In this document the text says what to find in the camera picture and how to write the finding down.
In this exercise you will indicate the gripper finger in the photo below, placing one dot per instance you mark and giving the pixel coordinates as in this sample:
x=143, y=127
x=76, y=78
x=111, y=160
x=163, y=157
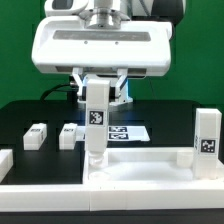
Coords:
x=115, y=91
x=79, y=75

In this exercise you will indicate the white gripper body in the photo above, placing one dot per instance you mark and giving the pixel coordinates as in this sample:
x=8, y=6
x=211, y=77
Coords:
x=142, y=48

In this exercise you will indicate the white desk tabletop panel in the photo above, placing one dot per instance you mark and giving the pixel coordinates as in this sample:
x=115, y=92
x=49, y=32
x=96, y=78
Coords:
x=150, y=164

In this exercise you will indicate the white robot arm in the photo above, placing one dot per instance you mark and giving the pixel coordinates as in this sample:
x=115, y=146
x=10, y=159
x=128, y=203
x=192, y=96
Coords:
x=109, y=14

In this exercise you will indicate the fiducial marker sheet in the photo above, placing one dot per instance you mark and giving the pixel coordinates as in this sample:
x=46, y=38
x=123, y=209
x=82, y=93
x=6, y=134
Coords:
x=128, y=133

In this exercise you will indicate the white L-shaped obstacle fence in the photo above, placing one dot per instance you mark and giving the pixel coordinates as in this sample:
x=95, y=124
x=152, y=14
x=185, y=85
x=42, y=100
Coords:
x=109, y=195

